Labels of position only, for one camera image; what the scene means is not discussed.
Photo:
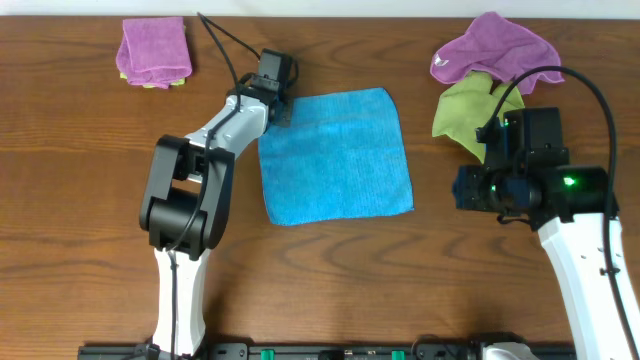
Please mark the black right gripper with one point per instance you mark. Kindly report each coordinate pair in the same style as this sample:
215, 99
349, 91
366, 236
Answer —
465, 188

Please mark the folded green cloth underneath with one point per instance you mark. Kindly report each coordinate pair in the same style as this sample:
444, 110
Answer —
178, 82

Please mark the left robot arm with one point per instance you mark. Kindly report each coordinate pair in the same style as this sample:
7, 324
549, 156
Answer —
186, 205

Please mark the blue microfibre cloth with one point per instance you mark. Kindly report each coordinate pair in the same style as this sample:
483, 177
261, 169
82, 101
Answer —
341, 157

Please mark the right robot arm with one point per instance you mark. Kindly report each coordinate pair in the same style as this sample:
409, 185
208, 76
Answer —
565, 206

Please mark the crumpled purple cloth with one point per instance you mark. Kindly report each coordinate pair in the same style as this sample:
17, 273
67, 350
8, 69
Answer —
493, 45

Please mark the folded purple cloth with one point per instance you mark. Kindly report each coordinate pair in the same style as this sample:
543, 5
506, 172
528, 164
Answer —
154, 50

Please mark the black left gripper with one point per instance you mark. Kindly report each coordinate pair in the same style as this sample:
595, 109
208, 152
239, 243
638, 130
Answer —
285, 118

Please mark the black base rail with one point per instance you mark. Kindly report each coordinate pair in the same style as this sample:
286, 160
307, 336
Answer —
240, 351

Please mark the crumpled olive green cloth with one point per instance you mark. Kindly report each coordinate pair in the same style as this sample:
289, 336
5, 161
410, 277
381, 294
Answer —
466, 106

